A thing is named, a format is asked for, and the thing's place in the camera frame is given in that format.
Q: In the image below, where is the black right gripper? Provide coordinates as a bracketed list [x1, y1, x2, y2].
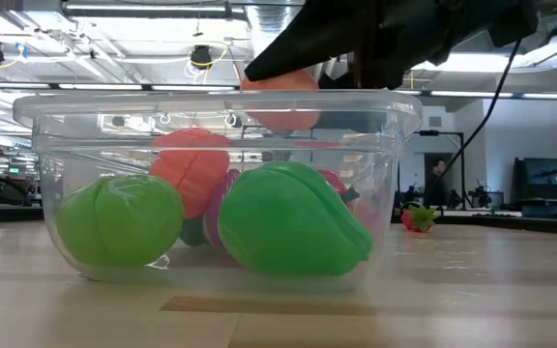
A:
[244, 0, 541, 132]

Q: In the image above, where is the pink orange toy peach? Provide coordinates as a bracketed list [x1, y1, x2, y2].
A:
[239, 69, 322, 135]

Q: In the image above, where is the bright green toy fruit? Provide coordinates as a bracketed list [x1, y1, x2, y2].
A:
[217, 159, 374, 277]

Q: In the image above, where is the orange toy fruit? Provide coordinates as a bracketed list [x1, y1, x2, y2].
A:
[148, 128, 231, 221]

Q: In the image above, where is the red toy strawberry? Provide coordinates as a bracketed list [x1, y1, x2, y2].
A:
[400, 205, 440, 234]

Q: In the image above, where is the purple striped toy vegetable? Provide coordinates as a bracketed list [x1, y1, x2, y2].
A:
[202, 167, 242, 252]

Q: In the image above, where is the dark green toy pepper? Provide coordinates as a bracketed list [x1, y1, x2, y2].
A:
[179, 217, 210, 247]

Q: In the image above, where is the black metal stand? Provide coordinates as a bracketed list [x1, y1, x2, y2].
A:
[416, 129, 467, 210]

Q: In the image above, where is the person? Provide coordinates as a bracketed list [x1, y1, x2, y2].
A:
[423, 158, 454, 209]

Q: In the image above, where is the black background monitor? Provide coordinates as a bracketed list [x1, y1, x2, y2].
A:
[513, 157, 557, 219]

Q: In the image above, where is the clear plastic container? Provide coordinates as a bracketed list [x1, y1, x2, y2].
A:
[12, 89, 425, 294]

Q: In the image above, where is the silver ventilation duct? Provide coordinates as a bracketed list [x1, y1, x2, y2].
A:
[244, 4, 304, 73]

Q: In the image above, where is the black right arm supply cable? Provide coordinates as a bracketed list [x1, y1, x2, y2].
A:
[423, 38, 524, 209]

